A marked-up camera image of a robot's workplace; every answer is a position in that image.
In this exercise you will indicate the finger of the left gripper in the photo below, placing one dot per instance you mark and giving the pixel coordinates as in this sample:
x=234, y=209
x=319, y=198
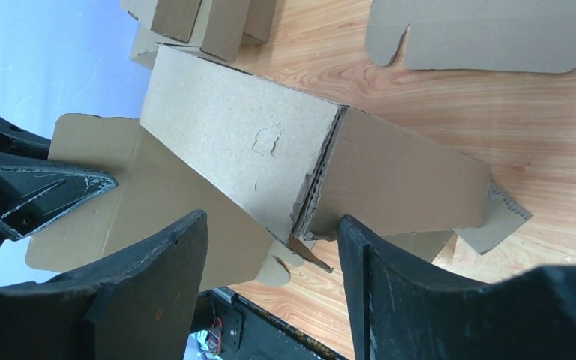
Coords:
x=35, y=193
x=16, y=141

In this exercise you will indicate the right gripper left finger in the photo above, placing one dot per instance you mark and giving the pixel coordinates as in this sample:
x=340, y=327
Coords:
x=137, y=303

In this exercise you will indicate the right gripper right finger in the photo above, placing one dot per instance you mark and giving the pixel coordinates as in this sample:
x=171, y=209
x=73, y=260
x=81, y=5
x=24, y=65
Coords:
x=402, y=307

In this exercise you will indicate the cardboard box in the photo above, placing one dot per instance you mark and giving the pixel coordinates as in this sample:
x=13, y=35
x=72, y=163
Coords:
x=259, y=22
x=217, y=35
x=273, y=167
x=173, y=19

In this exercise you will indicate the flat cardboard sheet underneath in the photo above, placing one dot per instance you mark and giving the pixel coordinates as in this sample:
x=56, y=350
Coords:
x=513, y=36

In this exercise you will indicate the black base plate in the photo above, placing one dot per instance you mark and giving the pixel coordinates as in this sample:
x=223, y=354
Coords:
x=227, y=325

